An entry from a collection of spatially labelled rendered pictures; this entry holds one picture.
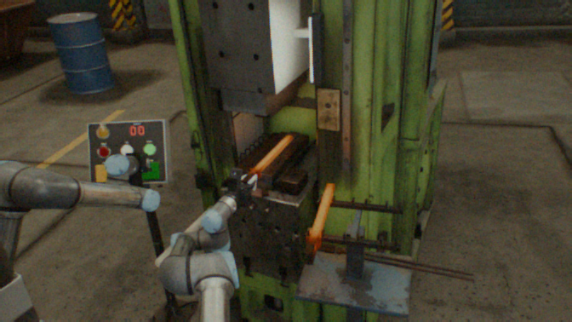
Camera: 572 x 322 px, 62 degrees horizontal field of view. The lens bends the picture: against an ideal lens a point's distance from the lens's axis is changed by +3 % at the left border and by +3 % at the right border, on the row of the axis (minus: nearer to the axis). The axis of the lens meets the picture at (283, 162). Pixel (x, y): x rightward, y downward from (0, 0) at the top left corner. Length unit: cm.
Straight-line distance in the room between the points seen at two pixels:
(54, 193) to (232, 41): 84
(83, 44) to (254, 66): 473
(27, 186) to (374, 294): 116
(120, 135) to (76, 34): 426
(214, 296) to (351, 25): 104
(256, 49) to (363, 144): 57
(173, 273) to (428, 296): 178
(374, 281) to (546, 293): 148
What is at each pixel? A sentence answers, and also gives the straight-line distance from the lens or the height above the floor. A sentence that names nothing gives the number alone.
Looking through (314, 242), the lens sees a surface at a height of 105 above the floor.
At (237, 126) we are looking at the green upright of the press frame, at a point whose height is 110.
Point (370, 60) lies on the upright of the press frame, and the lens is 180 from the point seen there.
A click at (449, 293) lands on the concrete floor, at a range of 294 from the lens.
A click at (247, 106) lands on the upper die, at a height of 130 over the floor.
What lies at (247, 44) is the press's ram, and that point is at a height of 155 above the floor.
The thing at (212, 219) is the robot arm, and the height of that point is 101.
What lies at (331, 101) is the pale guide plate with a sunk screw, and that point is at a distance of 187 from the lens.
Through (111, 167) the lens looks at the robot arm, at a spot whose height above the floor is 122.
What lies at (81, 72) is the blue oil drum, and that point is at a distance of 651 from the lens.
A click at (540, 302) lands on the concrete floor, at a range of 305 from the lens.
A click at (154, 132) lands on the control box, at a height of 115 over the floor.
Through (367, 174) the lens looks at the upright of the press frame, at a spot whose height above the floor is 99.
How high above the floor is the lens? 200
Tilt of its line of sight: 29 degrees down
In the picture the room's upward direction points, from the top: 4 degrees counter-clockwise
